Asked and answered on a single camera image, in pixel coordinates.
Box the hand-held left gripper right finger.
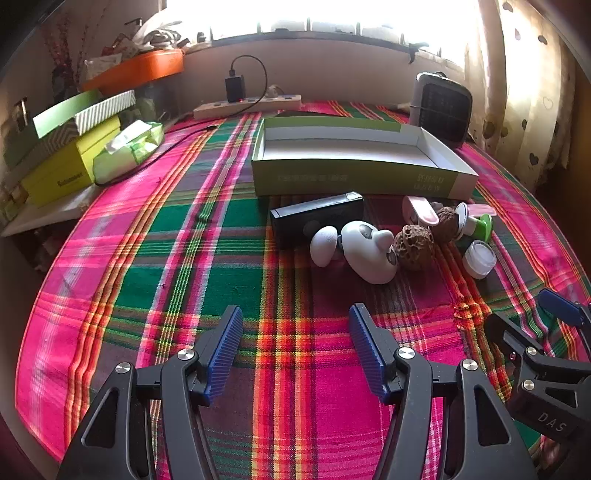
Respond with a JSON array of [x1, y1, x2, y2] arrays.
[[348, 302, 539, 480]]

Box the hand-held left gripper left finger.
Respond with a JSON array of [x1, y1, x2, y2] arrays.
[[55, 305, 245, 480]]

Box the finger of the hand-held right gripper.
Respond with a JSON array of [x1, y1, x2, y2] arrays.
[[484, 312, 591, 398], [539, 288, 591, 356]]

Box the white round cap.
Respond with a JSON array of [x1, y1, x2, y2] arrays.
[[463, 240, 497, 279]]

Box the white panda toy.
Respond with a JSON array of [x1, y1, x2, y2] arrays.
[[339, 220, 399, 284]]

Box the white mushroom-shaped knob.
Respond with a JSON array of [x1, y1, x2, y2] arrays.
[[310, 226, 342, 267]]

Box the brown walnut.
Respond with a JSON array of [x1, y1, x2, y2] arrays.
[[393, 224, 435, 271], [431, 207, 460, 244]]

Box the black rectangular device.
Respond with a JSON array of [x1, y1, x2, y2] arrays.
[[270, 191, 365, 250]]

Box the green white cardboard box tray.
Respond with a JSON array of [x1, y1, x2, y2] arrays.
[[250, 116, 479, 197]]

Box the pink green plaid tablecloth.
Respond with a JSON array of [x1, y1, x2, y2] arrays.
[[16, 99, 578, 480]]

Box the cream heart-print curtain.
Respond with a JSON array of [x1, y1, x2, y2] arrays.
[[464, 0, 578, 195]]

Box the grey black space heater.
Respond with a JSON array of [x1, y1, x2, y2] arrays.
[[409, 71, 474, 149]]

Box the green tissue pack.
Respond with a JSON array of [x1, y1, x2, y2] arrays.
[[92, 121, 164, 184]]

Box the white shelf board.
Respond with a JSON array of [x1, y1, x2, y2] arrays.
[[0, 185, 98, 237]]

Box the yellow-green box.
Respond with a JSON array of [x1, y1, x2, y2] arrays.
[[21, 115, 122, 208]]

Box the beige power strip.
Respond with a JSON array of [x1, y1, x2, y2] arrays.
[[193, 95, 302, 121]]

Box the black charger plug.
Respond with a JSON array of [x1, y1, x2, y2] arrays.
[[225, 69, 245, 103]]

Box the grey white striped box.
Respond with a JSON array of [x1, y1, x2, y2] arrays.
[[4, 90, 137, 167]]

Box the flat green box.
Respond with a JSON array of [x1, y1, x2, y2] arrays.
[[33, 90, 105, 139]]

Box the bright window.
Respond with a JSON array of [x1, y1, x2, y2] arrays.
[[161, 0, 481, 47]]

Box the dried flower branches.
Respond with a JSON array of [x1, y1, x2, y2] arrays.
[[41, 14, 88, 93]]

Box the black charger cable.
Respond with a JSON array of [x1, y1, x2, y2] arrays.
[[95, 55, 269, 186]]

